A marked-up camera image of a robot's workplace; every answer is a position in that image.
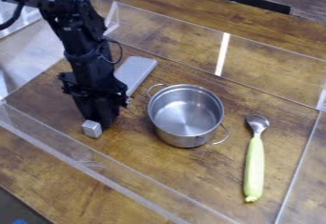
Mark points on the black strip on table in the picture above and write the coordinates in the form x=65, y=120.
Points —
x=266, y=5

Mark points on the clear acrylic enclosure wall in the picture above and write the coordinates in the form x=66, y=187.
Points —
x=194, y=185

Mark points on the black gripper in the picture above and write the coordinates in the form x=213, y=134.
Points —
x=93, y=80

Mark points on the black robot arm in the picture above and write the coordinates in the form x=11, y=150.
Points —
x=75, y=22

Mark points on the silver metal pot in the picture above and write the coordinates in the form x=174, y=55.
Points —
x=186, y=114

